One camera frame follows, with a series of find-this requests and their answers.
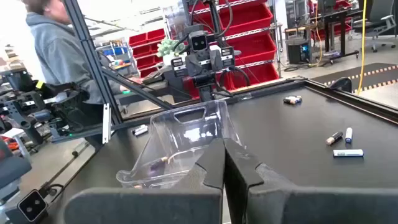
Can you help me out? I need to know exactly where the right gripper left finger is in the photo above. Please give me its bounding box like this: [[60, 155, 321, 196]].
[[63, 138, 226, 224]]

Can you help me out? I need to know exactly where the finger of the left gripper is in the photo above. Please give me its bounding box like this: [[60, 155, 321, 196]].
[[185, 54, 208, 77], [208, 49, 224, 73]]

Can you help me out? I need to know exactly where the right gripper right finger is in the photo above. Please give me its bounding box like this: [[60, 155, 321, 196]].
[[223, 138, 398, 224]]

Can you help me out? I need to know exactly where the clear plastic bin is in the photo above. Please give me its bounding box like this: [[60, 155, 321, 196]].
[[116, 99, 247, 190]]

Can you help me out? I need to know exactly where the green potted plant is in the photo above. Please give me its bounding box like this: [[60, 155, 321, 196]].
[[156, 37, 187, 66]]

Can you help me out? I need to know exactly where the grey side desk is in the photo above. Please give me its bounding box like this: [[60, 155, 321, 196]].
[[114, 76, 187, 106]]

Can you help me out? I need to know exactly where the large red bin rack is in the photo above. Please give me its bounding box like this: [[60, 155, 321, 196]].
[[183, 0, 280, 100]]

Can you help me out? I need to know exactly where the small red bin rack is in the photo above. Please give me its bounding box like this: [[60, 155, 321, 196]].
[[128, 27, 167, 78]]

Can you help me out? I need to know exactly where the blue bin shelf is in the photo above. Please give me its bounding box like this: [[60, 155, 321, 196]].
[[102, 45, 130, 58]]

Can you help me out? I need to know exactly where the black computer tower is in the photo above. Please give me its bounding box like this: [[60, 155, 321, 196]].
[[285, 37, 312, 65]]

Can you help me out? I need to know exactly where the black curved object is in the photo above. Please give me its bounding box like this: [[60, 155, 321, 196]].
[[328, 77, 353, 93]]

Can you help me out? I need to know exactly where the black desk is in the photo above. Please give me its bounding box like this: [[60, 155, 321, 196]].
[[310, 0, 361, 60]]

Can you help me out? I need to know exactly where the person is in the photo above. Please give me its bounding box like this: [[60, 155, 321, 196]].
[[20, 0, 144, 105]]

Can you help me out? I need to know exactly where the black orange striped floor mat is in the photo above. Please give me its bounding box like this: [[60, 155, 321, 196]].
[[312, 62, 398, 94]]

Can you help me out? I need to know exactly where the black robot rig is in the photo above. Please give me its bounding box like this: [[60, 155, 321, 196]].
[[0, 70, 105, 147]]

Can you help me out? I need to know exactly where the grey mesh office chair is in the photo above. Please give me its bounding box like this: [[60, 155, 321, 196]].
[[353, 0, 398, 53]]

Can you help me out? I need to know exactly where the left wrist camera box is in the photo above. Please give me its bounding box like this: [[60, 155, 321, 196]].
[[188, 30, 209, 53]]

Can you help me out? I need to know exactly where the silver frame bracket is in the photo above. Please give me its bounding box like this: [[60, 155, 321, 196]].
[[101, 103, 112, 144]]

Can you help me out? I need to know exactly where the table-level camera box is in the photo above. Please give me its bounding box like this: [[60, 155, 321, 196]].
[[17, 189, 50, 223]]

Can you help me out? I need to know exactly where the yellow cable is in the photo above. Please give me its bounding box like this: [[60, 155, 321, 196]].
[[356, 0, 368, 95]]

